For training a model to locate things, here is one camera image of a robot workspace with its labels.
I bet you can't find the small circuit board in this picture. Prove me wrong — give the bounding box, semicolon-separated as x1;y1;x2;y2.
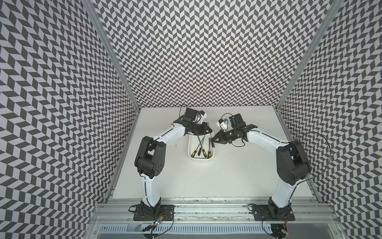
142;213;168;233
271;218;288;239

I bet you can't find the yellow black handled file six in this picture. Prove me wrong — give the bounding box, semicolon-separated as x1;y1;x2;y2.
210;133;215;148

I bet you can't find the yellow black handled file five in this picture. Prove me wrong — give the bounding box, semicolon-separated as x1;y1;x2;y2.
198;136;205;156

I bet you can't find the yellow black handled file one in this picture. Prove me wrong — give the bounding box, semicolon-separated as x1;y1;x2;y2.
207;138;211;159

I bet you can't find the aluminium front rail frame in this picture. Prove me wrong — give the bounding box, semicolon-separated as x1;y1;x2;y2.
83;197;347;239

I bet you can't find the yellow black handled file three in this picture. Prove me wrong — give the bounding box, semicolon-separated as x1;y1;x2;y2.
191;136;201;158

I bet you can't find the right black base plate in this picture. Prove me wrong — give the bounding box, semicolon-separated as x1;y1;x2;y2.
251;204;295;222

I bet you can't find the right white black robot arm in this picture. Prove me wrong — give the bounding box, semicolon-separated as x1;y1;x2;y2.
211;114;311;209

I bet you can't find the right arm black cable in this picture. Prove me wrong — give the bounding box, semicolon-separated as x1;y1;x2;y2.
295;131;332;183

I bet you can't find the right aluminium corner post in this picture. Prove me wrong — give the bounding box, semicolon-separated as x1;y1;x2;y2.
275;0;344;112

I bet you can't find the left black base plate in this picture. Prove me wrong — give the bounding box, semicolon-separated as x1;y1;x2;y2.
133;204;175;222

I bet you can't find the aluminium corner post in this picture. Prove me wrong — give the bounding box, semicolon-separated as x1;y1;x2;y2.
275;0;344;112
82;0;140;112

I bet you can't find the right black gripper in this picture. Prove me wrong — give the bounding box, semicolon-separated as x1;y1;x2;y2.
210;127;238;143

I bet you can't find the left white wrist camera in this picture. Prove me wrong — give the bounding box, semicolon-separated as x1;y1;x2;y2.
196;111;207;124

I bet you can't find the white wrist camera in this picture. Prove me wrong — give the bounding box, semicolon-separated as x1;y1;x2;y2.
196;111;207;124
216;118;229;131

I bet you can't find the left small circuit board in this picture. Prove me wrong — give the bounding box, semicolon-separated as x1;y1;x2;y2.
142;213;168;233

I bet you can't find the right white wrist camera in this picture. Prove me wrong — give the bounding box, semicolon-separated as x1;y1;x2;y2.
216;118;229;131

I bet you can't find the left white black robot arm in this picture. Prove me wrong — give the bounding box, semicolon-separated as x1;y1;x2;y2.
134;108;212;210

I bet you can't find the yellow black handled file two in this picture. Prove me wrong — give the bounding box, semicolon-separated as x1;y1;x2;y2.
198;136;207;158

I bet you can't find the right small circuit board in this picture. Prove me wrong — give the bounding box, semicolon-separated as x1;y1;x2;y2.
271;218;288;239

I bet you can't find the left aluminium corner post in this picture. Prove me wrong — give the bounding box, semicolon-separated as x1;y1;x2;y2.
82;0;140;112

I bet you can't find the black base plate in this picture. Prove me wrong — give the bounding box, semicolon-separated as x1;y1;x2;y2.
251;204;295;222
133;204;175;222

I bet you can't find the white plastic storage box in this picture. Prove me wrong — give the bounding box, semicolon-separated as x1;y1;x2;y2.
188;133;215;161

